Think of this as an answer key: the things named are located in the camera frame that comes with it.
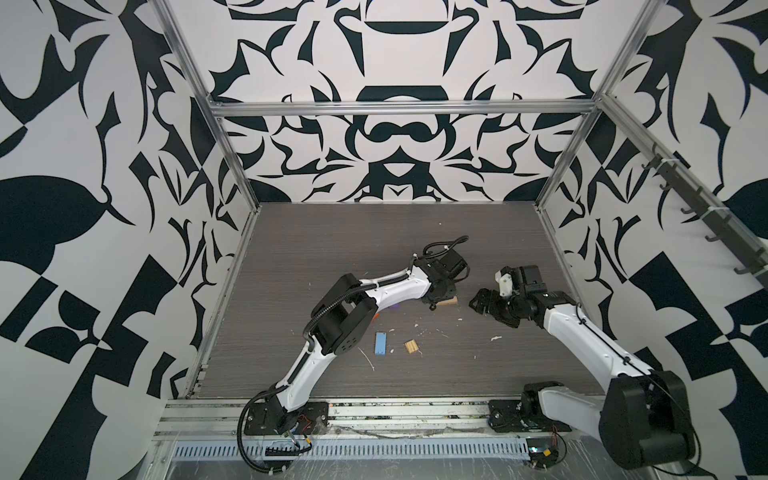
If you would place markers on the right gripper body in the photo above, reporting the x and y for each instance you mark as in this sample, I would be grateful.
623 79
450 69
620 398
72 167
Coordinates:
507 309

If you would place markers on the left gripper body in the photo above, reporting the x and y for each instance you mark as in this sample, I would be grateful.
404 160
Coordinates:
451 291

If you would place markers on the natural wood long block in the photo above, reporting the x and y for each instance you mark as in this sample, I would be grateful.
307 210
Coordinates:
447 302

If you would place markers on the light blue block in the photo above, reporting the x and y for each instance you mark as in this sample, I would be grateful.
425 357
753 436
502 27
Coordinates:
380 346

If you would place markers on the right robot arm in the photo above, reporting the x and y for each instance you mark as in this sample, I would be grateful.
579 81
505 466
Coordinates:
643 419

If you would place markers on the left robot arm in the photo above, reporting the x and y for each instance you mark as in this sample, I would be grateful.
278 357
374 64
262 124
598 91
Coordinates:
340 319

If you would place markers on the small natural wood block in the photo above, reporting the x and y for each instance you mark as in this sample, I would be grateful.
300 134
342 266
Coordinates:
411 346

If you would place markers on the green circuit board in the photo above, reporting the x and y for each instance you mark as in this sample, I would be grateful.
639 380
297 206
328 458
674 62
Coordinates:
544 454

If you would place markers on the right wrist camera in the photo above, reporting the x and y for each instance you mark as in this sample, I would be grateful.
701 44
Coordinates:
505 284

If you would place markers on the white slotted cable duct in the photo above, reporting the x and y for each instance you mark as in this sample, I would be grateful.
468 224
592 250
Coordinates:
326 449

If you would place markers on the black wall hook rack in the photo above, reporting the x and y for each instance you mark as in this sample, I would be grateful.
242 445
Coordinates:
701 204

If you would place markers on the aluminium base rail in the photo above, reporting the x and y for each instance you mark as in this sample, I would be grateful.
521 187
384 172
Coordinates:
216 418

